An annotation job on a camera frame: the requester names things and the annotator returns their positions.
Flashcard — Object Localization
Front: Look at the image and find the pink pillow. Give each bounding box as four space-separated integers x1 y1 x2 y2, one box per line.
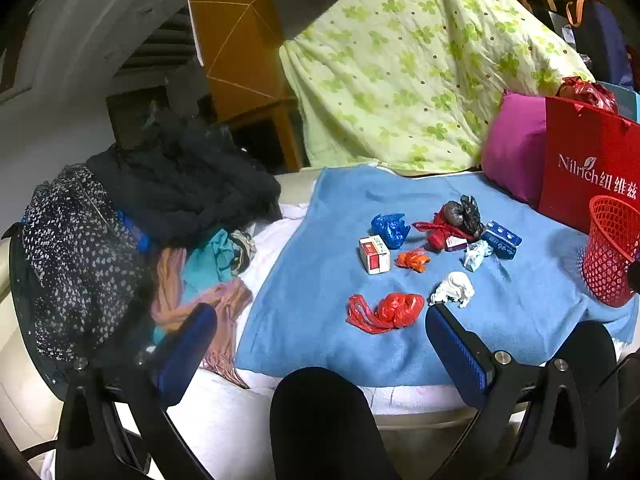
481 91 549 206

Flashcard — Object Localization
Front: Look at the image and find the white and red box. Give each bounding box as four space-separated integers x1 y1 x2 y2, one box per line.
358 236 392 275

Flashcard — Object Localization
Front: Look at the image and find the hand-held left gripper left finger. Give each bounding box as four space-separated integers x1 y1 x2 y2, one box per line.
52 302 218 480

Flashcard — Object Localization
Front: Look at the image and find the blue towel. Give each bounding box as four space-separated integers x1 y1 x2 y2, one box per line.
235 166 640 389

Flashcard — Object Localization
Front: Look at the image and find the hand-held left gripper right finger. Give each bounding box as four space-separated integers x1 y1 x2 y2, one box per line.
425 304 618 480

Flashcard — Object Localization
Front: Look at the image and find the orange wrapper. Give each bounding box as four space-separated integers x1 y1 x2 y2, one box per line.
395 248 431 274

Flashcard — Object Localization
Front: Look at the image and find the red paper bag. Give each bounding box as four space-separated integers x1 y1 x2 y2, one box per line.
539 96 640 235

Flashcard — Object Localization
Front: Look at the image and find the dark dotted garment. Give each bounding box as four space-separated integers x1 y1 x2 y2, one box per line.
10 165 155 367

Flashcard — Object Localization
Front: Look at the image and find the pink fringed scarf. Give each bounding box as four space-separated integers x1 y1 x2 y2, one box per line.
150 247 254 389

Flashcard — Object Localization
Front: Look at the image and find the light blue paper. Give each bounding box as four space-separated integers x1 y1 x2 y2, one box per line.
462 240 494 271

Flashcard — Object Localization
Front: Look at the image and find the person's leg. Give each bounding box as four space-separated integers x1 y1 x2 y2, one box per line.
270 366 402 480
542 321 640 480

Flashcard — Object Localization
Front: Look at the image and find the light blue cardboard box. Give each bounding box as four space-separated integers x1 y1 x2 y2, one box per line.
597 81 640 124

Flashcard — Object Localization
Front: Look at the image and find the red mesh plastic basket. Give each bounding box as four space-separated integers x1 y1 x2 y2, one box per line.
582 195 640 308

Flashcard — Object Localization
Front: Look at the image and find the blue medicine box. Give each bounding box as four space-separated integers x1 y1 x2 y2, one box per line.
482 220 523 260

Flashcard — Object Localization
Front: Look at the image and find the white sheet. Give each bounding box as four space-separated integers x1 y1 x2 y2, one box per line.
42 200 478 480

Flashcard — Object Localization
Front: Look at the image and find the navy tote bag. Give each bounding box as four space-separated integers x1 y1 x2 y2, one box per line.
565 0 637 87

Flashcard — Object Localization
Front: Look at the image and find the black plastic bag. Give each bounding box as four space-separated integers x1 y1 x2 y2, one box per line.
442 195 484 241

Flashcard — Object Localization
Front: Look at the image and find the white plastic bag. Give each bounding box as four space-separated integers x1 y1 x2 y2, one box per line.
429 271 475 310

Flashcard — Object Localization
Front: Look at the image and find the person's left leg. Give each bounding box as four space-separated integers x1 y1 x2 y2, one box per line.
270 366 402 480

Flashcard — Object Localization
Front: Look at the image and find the green clover quilt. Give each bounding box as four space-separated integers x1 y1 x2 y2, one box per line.
279 0 596 174

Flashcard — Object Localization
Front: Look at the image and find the person's right leg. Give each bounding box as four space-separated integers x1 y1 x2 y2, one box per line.
542 321 640 480

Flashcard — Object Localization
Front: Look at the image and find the teal cloth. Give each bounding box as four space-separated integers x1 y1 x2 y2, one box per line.
152 229 237 346

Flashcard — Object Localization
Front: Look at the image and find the blue plastic bag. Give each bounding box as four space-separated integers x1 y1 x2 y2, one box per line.
371 212 411 250

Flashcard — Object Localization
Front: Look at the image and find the red ribbon bow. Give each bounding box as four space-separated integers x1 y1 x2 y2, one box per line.
412 211 463 254

